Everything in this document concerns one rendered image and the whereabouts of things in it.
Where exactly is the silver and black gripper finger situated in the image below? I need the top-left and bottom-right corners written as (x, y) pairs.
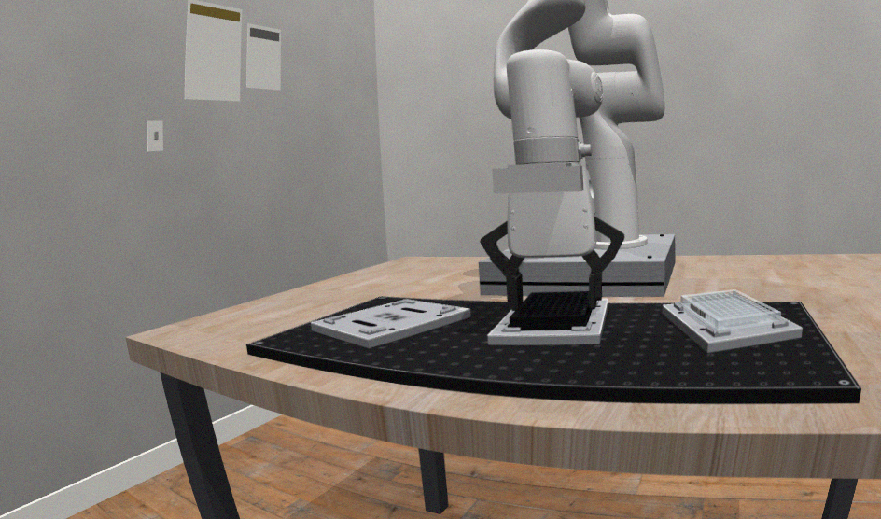
top-left (582, 217), bottom-right (624, 310)
top-left (480, 221), bottom-right (524, 311)

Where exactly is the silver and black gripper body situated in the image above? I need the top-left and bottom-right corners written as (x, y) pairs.
top-left (508, 167), bottom-right (597, 258)

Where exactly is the black well plate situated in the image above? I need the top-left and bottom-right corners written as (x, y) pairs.
top-left (508, 291), bottom-right (593, 330)

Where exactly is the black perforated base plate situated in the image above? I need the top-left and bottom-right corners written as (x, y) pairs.
top-left (246, 296), bottom-right (861, 404)

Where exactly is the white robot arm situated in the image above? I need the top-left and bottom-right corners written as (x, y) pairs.
top-left (492, 0), bottom-right (665, 249)

